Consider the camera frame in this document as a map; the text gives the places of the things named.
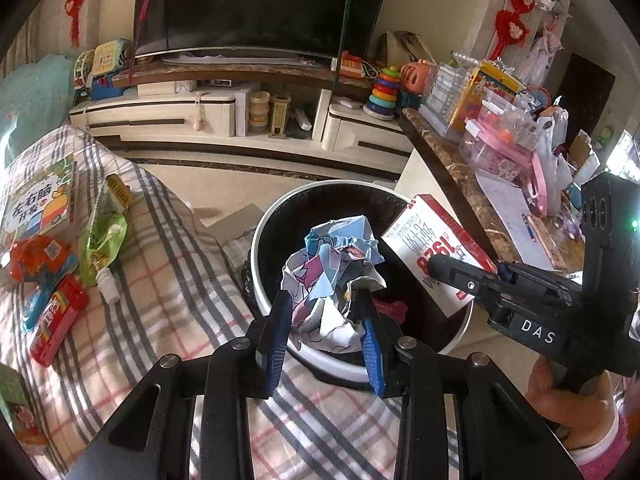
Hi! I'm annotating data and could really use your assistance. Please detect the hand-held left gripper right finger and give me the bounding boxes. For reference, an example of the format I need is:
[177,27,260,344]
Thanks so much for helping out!
[352,289,583,480]

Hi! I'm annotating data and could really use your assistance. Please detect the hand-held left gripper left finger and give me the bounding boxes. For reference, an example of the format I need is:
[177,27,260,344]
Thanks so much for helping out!
[65,290,293,480]

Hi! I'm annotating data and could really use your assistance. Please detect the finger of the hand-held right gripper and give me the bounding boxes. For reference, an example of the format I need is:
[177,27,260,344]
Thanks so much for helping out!
[429,255,506,311]
[496,264,581,305]

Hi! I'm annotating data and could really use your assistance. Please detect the white bin with black liner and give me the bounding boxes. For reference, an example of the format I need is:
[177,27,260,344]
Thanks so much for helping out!
[242,180,473,386]

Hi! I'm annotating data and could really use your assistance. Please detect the white red milk carton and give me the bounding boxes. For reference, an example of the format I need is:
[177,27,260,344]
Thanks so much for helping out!
[381,194,498,318]

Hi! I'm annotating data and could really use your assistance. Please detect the printed white paper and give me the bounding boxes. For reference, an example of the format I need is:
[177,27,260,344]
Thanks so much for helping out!
[281,215,387,356]

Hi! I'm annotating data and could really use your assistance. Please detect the person's right forearm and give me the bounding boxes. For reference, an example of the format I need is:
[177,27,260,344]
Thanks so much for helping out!
[567,410,633,467]

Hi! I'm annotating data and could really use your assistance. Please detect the person's right hand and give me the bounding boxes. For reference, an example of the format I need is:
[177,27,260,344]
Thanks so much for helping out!
[525,359,621,451]

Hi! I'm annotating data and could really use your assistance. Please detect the red flat wrapper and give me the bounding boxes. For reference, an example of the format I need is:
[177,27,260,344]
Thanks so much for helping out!
[372,300,408,319]

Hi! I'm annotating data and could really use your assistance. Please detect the white paper sheet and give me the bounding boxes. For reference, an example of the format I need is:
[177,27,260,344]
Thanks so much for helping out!
[475,167,546,252]

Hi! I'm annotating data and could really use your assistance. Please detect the marble counter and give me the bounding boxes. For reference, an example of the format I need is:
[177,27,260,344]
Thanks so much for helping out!
[400,107,586,272]

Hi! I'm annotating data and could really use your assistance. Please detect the pink lidded storage box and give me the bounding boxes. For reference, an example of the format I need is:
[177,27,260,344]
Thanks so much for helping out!
[460,132,546,211]

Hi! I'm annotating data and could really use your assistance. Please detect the plaid blanket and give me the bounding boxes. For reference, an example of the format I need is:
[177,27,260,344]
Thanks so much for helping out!
[0,125,461,480]

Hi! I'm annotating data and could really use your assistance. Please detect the white plastic bag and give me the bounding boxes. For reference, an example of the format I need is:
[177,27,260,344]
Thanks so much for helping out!
[534,110,577,216]

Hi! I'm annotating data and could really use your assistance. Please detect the clear storage box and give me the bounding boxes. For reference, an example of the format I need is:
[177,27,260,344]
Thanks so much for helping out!
[462,101,540,153]

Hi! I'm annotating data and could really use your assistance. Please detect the clear drawer organizer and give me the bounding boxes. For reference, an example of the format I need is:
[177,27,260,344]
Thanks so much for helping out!
[419,62,476,137]

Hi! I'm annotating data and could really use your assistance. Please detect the yellow boxed toy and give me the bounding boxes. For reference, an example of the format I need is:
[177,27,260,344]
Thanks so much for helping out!
[450,60,526,131]

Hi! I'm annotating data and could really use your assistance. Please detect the orange plastic toy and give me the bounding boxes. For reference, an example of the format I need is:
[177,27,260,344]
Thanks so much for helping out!
[400,60,436,106]

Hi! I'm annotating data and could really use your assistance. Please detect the green spouted pouch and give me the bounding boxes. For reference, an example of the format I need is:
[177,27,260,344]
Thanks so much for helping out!
[77,175,132,305]

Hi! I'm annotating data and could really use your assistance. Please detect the red flat packet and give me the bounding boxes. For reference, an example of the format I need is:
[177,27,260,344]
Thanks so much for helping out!
[28,275,90,367]

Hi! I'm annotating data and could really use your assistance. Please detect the hanging pink clothes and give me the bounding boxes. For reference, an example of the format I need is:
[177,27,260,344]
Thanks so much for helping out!
[530,30,567,77]

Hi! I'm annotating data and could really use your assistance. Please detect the brown bag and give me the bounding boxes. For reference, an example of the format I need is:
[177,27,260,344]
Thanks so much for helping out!
[375,31,436,74]

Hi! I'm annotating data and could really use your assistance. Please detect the wooden toy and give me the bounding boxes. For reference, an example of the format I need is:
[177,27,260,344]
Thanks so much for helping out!
[268,95,292,140]

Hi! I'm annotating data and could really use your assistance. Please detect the red toy telephone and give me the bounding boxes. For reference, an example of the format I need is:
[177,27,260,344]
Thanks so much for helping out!
[340,50,367,79]

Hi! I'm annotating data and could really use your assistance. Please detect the stacked yellow jars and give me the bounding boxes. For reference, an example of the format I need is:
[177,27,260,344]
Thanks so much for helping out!
[248,91,271,136]

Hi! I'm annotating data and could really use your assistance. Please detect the light blue wrapper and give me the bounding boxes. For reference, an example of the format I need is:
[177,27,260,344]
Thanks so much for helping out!
[20,280,61,333]

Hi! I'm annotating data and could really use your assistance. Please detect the orange snack bag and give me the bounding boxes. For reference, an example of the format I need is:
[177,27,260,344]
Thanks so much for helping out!
[7,237,79,283]

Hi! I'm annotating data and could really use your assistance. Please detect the white television cabinet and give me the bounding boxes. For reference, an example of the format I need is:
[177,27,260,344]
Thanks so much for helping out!
[69,52,426,181]

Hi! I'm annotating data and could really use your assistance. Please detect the green white carton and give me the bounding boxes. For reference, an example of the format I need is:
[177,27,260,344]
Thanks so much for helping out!
[0,364,48,456]

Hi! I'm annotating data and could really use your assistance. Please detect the red heart hanging decoration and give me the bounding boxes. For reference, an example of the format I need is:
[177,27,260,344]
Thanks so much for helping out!
[62,0,94,48]
[492,0,541,61]

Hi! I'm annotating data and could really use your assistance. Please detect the children's picture book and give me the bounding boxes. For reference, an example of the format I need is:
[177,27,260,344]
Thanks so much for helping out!
[0,155,79,248]

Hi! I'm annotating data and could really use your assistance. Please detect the blue toy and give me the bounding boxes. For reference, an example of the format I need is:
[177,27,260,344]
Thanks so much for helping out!
[90,73,136,102]

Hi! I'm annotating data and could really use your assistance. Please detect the black television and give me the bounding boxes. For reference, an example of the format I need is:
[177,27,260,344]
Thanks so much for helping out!
[132,0,396,61]

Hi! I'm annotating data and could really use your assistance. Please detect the pale green toy console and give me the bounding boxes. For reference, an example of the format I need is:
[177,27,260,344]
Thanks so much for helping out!
[92,39,135,78]

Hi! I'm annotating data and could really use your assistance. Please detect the white wheel toy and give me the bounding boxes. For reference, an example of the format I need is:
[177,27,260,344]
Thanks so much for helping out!
[74,50,96,91]

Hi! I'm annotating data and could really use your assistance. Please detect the teal floral dust cover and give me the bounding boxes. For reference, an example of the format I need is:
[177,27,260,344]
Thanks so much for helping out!
[0,55,76,166]

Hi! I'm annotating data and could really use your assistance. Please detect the pink rod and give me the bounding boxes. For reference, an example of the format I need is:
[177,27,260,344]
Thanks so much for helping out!
[127,0,167,86]

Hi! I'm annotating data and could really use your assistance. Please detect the rainbow stacking ring toy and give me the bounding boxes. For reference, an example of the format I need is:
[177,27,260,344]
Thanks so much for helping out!
[363,66,403,121]

